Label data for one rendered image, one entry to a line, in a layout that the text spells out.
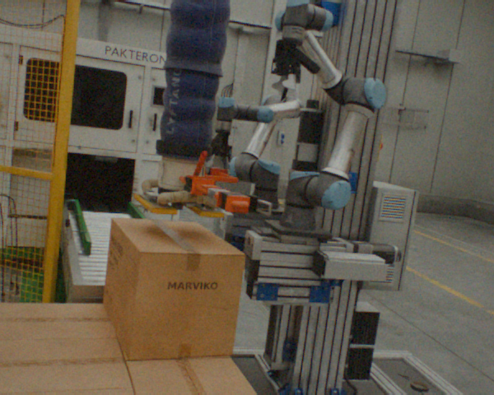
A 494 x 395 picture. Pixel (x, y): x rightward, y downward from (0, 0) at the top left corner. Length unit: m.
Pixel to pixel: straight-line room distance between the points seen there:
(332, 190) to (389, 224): 0.53
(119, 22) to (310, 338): 9.58
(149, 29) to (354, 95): 9.53
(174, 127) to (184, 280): 0.58
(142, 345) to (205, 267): 0.35
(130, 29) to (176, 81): 9.39
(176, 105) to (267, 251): 0.67
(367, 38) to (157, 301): 1.39
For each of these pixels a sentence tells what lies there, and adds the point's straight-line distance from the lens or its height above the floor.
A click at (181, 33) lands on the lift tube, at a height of 1.73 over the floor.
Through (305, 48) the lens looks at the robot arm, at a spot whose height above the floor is 1.73.
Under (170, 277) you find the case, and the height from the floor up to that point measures 0.85.
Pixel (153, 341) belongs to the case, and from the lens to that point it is 2.07.
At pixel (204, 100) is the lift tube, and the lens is 2.16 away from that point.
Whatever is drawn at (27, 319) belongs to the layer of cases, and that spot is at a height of 0.54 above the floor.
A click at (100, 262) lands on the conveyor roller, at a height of 0.53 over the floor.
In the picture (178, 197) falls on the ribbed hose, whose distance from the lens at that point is 2.05.
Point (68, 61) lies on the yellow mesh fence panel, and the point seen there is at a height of 1.65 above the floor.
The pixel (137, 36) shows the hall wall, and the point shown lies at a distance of 11.52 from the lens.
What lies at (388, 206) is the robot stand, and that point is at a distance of 2.52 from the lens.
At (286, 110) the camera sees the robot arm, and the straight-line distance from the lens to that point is 2.74.
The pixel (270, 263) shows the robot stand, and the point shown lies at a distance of 2.21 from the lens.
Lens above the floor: 1.41
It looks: 7 degrees down
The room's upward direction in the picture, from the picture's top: 7 degrees clockwise
